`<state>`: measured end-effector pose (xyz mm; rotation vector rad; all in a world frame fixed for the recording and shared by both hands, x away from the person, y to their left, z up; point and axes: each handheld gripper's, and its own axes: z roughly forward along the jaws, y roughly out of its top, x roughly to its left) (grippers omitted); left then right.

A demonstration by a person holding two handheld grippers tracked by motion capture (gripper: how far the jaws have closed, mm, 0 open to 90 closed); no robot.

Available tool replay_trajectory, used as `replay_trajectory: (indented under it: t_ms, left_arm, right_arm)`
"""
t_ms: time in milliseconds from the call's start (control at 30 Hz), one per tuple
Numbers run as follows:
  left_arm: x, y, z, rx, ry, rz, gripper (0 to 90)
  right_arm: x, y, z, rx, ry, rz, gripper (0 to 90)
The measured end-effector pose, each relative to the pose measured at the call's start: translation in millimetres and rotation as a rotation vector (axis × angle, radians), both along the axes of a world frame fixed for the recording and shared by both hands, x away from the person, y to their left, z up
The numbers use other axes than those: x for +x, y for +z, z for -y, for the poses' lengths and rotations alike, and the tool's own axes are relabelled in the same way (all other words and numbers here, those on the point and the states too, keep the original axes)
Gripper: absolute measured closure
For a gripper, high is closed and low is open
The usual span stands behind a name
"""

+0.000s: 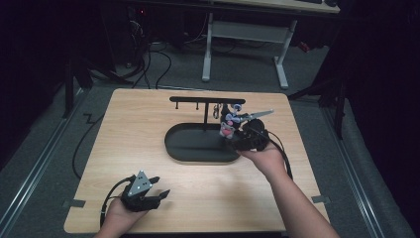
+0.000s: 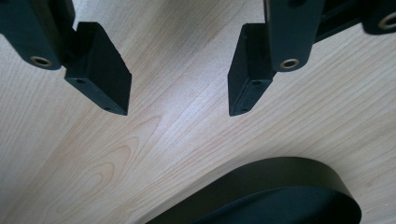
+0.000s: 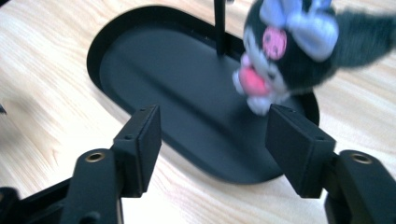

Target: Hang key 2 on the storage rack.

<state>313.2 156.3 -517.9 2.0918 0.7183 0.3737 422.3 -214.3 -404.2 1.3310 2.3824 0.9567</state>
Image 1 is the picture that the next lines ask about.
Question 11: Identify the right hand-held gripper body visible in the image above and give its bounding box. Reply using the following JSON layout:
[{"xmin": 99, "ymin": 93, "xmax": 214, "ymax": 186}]
[{"xmin": 227, "ymin": 108, "xmax": 275, "ymax": 153}]

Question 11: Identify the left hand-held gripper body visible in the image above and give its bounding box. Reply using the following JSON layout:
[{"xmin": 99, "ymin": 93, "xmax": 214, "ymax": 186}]
[{"xmin": 120, "ymin": 170, "xmax": 160, "ymax": 213}]

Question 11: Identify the dark grey white plush keychain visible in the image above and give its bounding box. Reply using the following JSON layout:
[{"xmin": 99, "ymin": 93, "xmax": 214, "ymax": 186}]
[{"xmin": 219, "ymin": 103, "xmax": 245, "ymax": 139}]

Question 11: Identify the black key holder stand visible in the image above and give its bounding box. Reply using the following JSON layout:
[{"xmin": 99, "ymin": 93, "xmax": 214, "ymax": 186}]
[{"xmin": 163, "ymin": 95, "xmax": 247, "ymax": 164}]

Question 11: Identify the person's left hand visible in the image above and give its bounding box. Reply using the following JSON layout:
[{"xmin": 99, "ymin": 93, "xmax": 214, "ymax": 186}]
[{"xmin": 98, "ymin": 196, "xmax": 151, "ymax": 236}]

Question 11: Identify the person's right hand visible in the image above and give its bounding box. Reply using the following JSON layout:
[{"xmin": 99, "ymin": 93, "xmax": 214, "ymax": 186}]
[{"xmin": 237, "ymin": 142, "xmax": 289, "ymax": 182}]

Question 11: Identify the grey tape strip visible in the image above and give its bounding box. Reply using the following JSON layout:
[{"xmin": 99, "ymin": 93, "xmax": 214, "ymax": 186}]
[
  {"xmin": 62, "ymin": 198, "xmax": 87, "ymax": 209},
  {"xmin": 311, "ymin": 194, "xmax": 332, "ymax": 204}
]

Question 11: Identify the black metal stand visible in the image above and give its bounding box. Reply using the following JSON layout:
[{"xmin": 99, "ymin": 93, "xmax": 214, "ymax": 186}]
[
  {"xmin": 61, "ymin": 54, "xmax": 135, "ymax": 119},
  {"xmin": 287, "ymin": 77, "xmax": 349, "ymax": 141}
]

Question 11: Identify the white-legged desk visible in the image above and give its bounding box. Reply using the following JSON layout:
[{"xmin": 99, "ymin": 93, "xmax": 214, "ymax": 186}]
[{"xmin": 200, "ymin": 0, "xmax": 342, "ymax": 90}]

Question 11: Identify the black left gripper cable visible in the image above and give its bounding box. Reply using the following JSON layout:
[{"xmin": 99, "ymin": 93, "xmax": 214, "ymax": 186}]
[{"xmin": 99, "ymin": 176, "xmax": 137, "ymax": 229}]

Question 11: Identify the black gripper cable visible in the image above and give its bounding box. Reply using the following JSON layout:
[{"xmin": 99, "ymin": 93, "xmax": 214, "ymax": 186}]
[
  {"xmin": 266, "ymin": 130, "xmax": 294, "ymax": 181},
  {"xmin": 99, "ymin": 176, "xmax": 137, "ymax": 229}
]

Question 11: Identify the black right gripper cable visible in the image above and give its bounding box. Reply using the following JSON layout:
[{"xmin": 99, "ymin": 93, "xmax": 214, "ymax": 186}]
[{"xmin": 266, "ymin": 130, "xmax": 294, "ymax": 181}]

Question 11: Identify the black floor cable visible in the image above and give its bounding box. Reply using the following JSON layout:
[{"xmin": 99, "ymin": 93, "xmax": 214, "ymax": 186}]
[{"xmin": 71, "ymin": 113, "xmax": 106, "ymax": 180}]

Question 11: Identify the metal floor rail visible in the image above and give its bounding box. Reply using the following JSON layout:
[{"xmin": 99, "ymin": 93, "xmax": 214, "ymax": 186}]
[
  {"xmin": 320, "ymin": 106, "xmax": 387, "ymax": 238},
  {"xmin": 0, "ymin": 87, "xmax": 87, "ymax": 229}
]

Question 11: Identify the tangle of black cables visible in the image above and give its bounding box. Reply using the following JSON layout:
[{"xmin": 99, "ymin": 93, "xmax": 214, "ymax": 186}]
[{"xmin": 127, "ymin": 9, "xmax": 173, "ymax": 90}]

